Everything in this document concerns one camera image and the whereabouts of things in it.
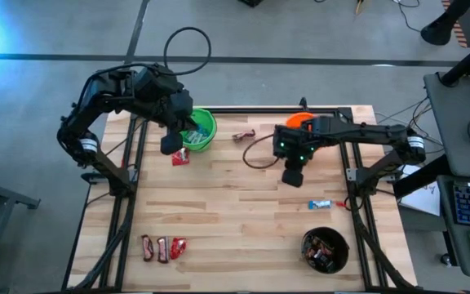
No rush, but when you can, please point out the white blue Hershey's bar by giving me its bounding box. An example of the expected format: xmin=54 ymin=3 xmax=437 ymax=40
xmin=184 ymin=125 xmax=212 ymax=145
xmin=308 ymin=198 xmax=335 ymax=211

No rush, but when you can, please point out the twisted brown PayDay bar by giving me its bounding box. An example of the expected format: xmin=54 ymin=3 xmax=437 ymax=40
xmin=232 ymin=129 xmax=257 ymax=143

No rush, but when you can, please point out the green plastic bucket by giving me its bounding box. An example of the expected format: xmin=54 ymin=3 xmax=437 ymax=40
xmin=179 ymin=107 xmax=219 ymax=154

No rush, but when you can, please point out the orange jack-o'-lantern bucket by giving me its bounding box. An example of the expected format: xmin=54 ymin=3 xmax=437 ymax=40
xmin=285 ymin=111 xmax=316 ymax=129

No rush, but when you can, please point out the red Skittles packet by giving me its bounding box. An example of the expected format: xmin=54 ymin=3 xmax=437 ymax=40
xmin=171 ymin=146 xmax=191 ymax=167
xmin=170 ymin=237 xmax=188 ymax=261

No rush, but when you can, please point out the black plastic bucket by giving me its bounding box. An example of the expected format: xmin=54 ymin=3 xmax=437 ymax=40
xmin=300 ymin=226 xmax=351 ymax=275

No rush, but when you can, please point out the black diagonal beam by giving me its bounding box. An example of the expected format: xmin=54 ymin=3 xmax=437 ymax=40
xmin=392 ymin=154 xmax=453 ymax=199

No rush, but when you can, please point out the white paper sheet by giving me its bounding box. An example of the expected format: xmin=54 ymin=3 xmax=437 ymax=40
xmin=397 ymin=163 xmax=442 ymax=217

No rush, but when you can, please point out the grey desk top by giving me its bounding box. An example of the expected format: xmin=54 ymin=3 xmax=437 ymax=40
xmin=423 ymin=71 xmax=470 ymax=179

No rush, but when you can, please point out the dark grey desk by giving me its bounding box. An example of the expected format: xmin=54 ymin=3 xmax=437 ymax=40
xmin=437 ymin=175 xmax=470 ymax=278

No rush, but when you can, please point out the black stand leg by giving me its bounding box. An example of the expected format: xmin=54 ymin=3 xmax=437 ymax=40
xmin=419 ymin=0 xmax=470 ymax=47

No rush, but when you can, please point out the grey metal cart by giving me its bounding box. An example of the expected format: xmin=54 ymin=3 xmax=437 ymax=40
xmin=0 ymin=163 xmax=41 ymax=294

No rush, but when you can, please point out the black stand pole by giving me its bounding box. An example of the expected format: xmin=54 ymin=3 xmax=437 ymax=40
xmin=440 ymin=31 xmax=470 ymax=88

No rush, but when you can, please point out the red white striped mat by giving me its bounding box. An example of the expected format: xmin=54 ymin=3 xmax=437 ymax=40
xmin=441 ymin=0 xmax=469 ymax=48

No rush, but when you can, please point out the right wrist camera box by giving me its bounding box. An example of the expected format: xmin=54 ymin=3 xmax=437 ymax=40
xmin=281 ymin=167 xmax=305 ymax=189

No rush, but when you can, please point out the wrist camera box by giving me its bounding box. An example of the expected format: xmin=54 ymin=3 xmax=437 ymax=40
xmin=160 ymin=130 xmax=184 ymax=157
xmin=281 ymin=167 xmax=305 ymax=189

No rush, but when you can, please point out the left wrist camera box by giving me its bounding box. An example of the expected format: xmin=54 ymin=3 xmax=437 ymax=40
xmin=160 ymin=130 xmax=184 ymax=157

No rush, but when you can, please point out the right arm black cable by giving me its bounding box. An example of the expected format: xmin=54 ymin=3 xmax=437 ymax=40
xmin=242 ymin=133 xmax=282 ymax=171

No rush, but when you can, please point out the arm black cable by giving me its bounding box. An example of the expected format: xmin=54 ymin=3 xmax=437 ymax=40
xmin=162 ymin=26 xmax=213 ymax=77
xmin=242 ymin=133 xmax=282 ymax=171

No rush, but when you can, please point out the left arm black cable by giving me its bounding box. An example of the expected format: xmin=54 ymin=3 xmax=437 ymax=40
xmin=162 ymin=26 xmax=213 ymax=77

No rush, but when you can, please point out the grey floor cable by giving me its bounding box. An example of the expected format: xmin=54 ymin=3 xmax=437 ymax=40
xmin=375 ymin=96 xmax=430 ymax=123

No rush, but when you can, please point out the black floor cable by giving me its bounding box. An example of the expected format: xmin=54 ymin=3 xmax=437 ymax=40
xmin=392 ymin=0 xmax=423 ymax=33
xmin=411 ymin=97 xmax=435 ymax=132

